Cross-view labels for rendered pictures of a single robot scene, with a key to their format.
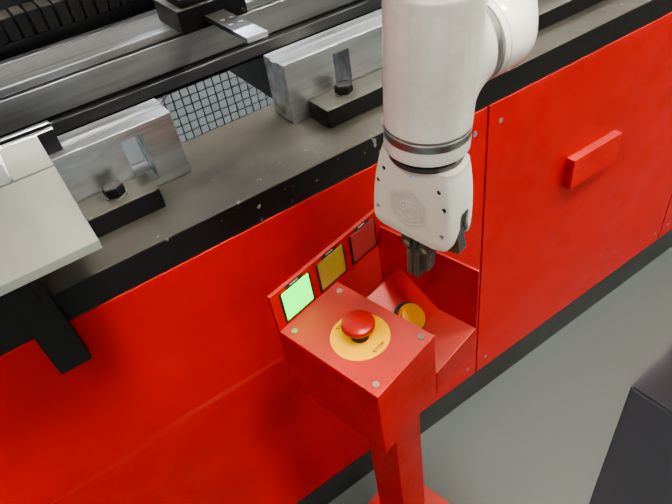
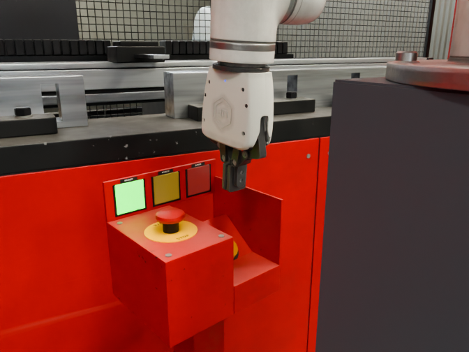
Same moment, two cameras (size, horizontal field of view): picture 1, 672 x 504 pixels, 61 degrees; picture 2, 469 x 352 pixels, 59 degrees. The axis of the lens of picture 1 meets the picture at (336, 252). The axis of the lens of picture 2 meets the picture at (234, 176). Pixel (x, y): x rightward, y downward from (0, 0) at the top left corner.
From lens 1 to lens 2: 0.31 m
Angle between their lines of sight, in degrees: 24
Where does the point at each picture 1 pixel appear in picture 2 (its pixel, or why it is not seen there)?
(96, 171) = (15, 98)
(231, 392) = (66, 320)
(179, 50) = (114, 77)
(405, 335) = (209, 234)
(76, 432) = not seen: outside the picture
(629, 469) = (342, 202)
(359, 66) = not seen: hidden behind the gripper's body
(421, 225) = (230, 126)
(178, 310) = (38, 212)
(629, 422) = (336, 130)
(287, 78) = (174, 82)
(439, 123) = (243, 22)
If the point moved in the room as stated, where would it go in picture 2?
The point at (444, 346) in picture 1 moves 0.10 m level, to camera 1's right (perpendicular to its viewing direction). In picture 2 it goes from (248, 272) to (316, 272)
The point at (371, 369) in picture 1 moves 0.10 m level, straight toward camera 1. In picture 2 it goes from (169, 247) to (151, 292)
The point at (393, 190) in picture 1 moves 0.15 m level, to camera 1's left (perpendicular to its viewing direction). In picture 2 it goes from (213, 99) to (100, 99)
